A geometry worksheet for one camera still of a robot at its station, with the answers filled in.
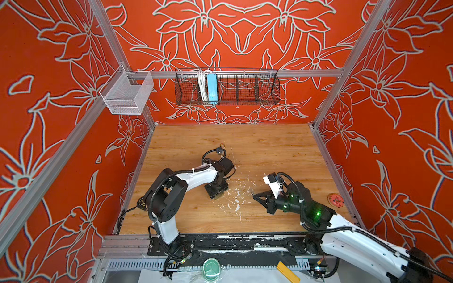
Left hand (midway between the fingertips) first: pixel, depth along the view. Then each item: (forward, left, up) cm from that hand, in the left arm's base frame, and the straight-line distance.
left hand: (223, 191), depth 88 cm
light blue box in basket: (+41, +8, +34) cm, 54 cm away
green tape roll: (-32, +2, 0) cm, 33 cm away
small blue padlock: (+30, +2, 0) cm, 30 cm away
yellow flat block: (-32, -28, 0) cm, 42 cm away
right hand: (-9, -13, +14) cm, 21 cm away
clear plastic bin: (+39, +54, +31) cm, 74 cm away
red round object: (-2, -55, +2) cm, 55 cm away
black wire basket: (+49, 0, +31) cm, 58 cm away
